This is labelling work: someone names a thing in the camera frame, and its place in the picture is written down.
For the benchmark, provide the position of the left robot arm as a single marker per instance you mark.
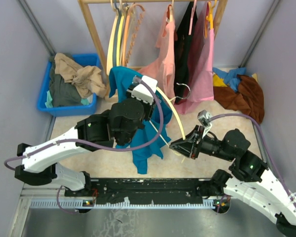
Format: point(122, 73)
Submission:
point(117, 125)

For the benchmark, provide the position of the beige t shirt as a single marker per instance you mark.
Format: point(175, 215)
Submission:
point(87, 80)

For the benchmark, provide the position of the cream plastic hanger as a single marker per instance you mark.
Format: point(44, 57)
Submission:
point(175, 113)

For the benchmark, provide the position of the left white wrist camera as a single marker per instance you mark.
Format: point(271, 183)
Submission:
point(141, 92)

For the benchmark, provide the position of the dark grey t shirt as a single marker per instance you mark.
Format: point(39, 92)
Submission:
point(63, 94)

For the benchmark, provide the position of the blue plastic bin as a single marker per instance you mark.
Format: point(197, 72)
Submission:
point(89, 59)

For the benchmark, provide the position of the wooden clothes rack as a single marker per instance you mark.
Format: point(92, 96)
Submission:
point(84, 5)

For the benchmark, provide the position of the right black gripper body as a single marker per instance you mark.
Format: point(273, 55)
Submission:
point(206, 145)

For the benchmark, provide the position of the orange plastic hanger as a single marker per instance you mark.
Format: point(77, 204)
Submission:
point(127, 34)

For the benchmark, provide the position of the yellow hanger with shirt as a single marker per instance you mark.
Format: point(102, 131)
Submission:
point(209, 19)

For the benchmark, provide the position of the mint green cloth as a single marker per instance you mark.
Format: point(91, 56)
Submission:
point(49, 104)

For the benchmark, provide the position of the beige hanger with shirt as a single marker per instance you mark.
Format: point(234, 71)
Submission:
point(170, 12)

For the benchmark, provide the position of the brown t shirt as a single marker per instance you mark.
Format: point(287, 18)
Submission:
point(249, 98)

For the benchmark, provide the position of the pink hanger with shirt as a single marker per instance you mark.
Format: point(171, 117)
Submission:
point(191, 17)

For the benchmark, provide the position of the yellow cloth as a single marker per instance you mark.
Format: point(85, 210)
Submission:
point(218, 82)

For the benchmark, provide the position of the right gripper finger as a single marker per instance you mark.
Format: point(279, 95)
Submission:
point(187, 153)
point(188, 143)

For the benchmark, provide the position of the light blue cloth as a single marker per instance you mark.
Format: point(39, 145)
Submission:
point(231, 78)

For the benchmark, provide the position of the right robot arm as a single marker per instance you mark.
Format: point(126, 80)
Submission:
point(249, 178)

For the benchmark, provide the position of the salmon pink t shirt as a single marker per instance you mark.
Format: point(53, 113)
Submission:
point(163, 68)

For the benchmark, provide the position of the black t shirt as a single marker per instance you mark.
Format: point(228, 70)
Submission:
point(181, 48)

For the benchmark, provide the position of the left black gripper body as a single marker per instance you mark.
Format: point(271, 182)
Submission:
point(149, 108)

